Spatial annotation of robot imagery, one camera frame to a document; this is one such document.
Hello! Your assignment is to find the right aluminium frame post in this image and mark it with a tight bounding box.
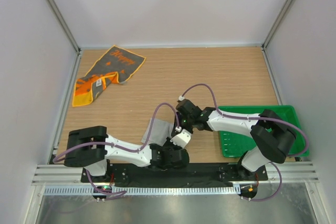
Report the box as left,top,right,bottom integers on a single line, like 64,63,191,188
261,0,295,51

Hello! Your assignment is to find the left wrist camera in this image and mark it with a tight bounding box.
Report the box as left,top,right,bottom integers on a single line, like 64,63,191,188
170,129,192,148

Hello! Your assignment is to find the slotted cable duct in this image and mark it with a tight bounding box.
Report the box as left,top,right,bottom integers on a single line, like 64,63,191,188
44,184,240,196

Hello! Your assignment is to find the front aluminium rail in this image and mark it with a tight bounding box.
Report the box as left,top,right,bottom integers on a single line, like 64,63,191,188
31,162,319,186

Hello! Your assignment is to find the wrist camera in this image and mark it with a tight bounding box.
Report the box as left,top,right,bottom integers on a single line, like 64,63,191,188
177,95,188,105
170,129,192,148

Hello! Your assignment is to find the green plastic tray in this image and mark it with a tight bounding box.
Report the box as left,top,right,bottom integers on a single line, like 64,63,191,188
219,105,305,158

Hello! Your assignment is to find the aluminium frame post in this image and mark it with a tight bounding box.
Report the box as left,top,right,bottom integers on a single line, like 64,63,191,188
261,0,295,51
46,0,80,54

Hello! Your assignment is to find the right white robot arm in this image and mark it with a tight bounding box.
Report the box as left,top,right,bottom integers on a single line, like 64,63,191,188
171,99,296,180

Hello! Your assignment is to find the grey orange happy towel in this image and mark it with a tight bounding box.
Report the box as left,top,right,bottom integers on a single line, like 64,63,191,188
72,46,146,107

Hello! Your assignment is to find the grey panda towel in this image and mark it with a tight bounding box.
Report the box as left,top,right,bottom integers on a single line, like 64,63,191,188
148,119,174,146

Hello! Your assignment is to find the left aluminium frame post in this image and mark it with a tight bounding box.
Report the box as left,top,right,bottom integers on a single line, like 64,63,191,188
46,0,80,54

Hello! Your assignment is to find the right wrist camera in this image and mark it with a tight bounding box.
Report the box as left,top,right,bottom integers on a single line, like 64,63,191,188
177,95,188,105

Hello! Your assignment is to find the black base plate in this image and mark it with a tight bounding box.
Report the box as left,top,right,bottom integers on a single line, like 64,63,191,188
91,163,268,188

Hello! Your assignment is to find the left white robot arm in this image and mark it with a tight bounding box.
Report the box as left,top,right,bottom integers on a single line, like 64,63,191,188
64,126,190,182

